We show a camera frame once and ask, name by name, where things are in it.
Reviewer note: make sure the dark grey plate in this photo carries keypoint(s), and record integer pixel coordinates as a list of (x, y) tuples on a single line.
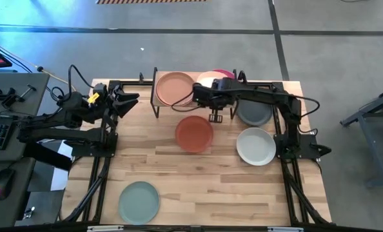
[(256, 116)]

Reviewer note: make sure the wooden shelf with black frame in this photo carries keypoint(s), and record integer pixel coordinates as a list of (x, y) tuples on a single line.
[(192, 74)]

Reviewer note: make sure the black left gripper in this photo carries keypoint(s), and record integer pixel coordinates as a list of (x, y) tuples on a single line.
[(109, 96)]

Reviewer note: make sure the black table clamp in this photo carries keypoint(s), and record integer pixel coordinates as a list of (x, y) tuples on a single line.
[(242, 76), (141, 78)]

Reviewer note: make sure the terracotta orange plate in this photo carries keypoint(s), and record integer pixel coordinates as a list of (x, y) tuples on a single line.
[(194, 134)]

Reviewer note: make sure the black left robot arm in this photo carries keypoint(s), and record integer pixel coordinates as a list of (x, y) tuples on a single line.
[(49, 132)]

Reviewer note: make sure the small silver clip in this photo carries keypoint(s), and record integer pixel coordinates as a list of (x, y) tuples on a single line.
[(29, 212)]

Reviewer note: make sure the magenta plate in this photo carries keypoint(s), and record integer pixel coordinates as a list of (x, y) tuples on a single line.
[(228, 73)]

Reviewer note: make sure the sage green plate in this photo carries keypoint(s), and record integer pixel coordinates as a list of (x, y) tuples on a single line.
[(139, 203)]

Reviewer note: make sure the black dish rack frame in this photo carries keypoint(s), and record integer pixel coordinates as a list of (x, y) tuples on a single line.
[(130, 84)]

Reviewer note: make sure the cream peach plate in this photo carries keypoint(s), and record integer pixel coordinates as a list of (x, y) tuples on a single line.
[(206, 77)]

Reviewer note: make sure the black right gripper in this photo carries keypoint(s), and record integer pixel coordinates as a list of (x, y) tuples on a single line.
[(222, 93)]

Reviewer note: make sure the grey side desk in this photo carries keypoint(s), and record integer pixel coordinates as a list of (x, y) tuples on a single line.
[(36, 80)]

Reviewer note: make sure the black desk clamp tool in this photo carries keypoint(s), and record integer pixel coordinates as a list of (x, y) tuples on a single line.
[(9, 98)]

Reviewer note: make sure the black computer mouse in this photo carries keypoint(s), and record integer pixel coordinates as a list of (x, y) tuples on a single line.
[(3, 183)]

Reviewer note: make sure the yellow tag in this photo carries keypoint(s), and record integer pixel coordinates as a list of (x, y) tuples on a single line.
[(94, 97)]

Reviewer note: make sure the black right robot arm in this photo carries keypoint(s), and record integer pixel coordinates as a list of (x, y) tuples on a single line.
[(265, 93)]

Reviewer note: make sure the pale grey plate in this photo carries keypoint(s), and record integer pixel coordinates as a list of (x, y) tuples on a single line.
[(256, 146)]

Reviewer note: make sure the tan brown plate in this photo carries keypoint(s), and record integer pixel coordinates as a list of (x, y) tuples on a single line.
[(173, 88)]

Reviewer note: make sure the white paper sheet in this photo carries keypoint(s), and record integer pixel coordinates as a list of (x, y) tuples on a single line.
[(58, 180)]

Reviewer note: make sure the silver metal bracket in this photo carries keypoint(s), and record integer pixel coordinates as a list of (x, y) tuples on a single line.
[(104, 228), (285, 229)]

